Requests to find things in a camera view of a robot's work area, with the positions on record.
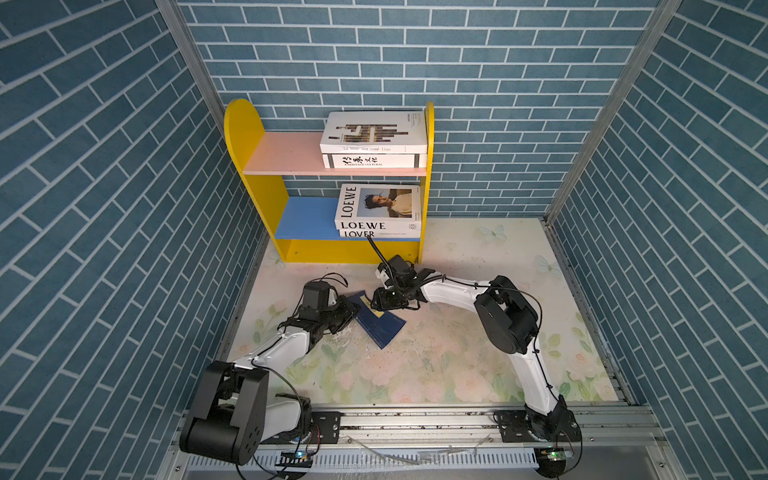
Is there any navy blue book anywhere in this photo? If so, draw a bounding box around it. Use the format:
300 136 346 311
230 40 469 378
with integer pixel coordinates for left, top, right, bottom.
350 291 406 350

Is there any white LOVER book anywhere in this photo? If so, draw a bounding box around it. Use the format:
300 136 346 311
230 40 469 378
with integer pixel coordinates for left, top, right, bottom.
339 229 420 241

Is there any white LOEWE book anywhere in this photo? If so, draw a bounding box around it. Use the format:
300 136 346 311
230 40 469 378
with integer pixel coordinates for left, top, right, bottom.
334 183 422 237

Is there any Heritage Cultural book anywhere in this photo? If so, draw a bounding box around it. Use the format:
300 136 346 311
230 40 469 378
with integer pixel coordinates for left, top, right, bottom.
322 153 427 169

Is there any white brown-pattern book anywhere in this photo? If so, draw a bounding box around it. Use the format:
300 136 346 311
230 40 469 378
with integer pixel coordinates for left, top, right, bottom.
320 111 427 154

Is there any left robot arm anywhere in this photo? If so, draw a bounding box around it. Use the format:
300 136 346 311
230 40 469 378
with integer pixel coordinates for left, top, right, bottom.
179 279 360 466

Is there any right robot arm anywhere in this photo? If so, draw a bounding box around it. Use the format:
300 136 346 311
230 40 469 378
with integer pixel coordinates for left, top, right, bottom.
366 235 582 442

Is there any yellow pink blue bookshelf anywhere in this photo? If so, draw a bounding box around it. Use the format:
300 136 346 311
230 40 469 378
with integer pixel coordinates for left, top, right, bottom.
223 99 436 264

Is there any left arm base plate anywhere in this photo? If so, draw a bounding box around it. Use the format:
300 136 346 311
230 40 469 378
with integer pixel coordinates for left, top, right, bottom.
291 411 342 446

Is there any aluminium front rail frame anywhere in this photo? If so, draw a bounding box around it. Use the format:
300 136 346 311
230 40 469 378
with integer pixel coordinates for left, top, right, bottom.
159 402 684 479

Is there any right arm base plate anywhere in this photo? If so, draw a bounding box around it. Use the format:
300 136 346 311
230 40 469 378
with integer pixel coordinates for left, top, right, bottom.
492 407 582 443

